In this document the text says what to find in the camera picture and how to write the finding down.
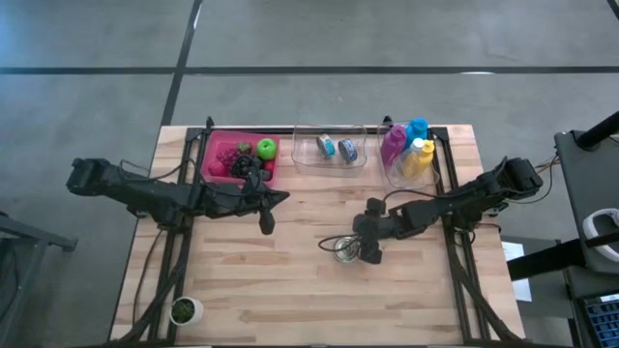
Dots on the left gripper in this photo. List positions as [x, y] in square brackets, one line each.
[232, 200]

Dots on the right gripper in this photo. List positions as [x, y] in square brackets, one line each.
[403, 222]

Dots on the gold lid tin can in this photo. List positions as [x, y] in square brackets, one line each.
[344, 251]

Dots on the small red toy strawberry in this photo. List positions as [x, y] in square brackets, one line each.
[269, 166]

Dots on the black toy grapes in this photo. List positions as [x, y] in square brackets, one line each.
[240, 166]

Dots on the green toy apple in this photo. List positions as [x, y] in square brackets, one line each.
[266, 149]

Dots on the purple toy grapes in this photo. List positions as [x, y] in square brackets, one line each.
[227, 155]

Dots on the blue label tin can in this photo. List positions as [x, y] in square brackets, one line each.
[348, 151]
[326, 146]

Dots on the magenta squeeze bottle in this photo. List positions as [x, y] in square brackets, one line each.
[392, 145]

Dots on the yellow squeeze bottle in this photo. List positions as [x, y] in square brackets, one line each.
[427, 152]

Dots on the clear bottle white cap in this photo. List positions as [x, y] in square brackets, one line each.
[417, 144]

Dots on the blue squeeze bottle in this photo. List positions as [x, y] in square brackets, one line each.
[417, 129]

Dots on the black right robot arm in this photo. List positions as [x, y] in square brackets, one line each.
[483, 193]

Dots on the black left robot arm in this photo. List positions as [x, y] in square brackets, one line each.
[145, 191]

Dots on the clear plastic bin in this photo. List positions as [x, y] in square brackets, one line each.
[309, 162]
[392, 176]

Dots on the pink plastic tray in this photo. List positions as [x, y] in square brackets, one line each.
[217, 137]

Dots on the small plant white pot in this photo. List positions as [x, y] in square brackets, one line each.
[185, 310]

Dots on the white paper sheet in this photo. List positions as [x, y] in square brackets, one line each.
[522, 290]
[512, 251]

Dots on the white headset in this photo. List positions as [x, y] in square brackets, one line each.
[587, 224]

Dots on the black side desk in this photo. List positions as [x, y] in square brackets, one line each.
[595, 183]

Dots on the grey floor stand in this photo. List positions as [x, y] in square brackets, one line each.
[43, 237]

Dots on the black computer keyboard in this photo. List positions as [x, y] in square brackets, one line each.
[604, 324]

